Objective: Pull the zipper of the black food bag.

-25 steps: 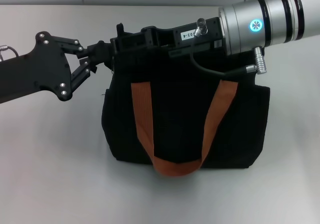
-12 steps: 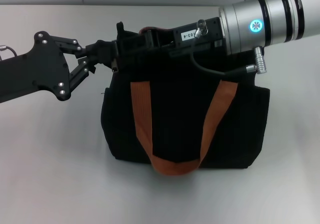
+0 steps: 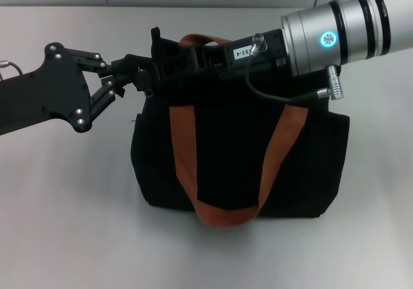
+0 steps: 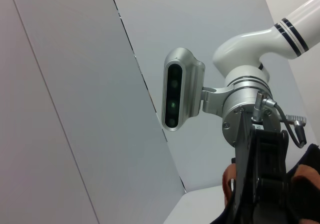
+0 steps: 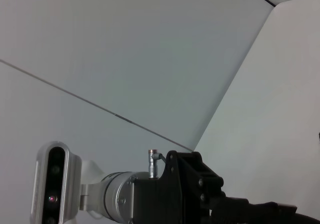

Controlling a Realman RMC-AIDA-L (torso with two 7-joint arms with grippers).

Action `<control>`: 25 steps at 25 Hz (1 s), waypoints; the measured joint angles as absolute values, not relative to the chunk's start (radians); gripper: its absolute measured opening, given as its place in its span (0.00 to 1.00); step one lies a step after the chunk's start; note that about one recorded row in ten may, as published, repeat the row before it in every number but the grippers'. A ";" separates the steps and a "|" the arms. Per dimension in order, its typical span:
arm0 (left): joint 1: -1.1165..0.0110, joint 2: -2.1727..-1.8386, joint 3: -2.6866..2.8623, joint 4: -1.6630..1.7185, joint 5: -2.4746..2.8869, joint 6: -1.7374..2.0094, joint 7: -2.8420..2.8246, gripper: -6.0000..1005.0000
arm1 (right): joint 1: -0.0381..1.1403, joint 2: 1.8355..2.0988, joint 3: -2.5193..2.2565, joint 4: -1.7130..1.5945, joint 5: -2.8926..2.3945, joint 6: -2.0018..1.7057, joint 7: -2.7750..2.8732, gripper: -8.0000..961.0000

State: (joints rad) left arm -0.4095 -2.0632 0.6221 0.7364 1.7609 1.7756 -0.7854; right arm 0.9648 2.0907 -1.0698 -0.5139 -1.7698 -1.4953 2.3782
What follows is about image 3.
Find black bag with brown handles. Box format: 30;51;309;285
130;26;351;228

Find gripper cable with plug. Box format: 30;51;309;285
245;32;343;105
0;60;23;81

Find right gripper cable with plug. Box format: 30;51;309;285
245;32;343;105

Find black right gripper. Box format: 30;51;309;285
154;28;293;83

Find left gripper cable with plug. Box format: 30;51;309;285
0;60;23;81

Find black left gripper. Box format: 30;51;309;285
0;42;156;137

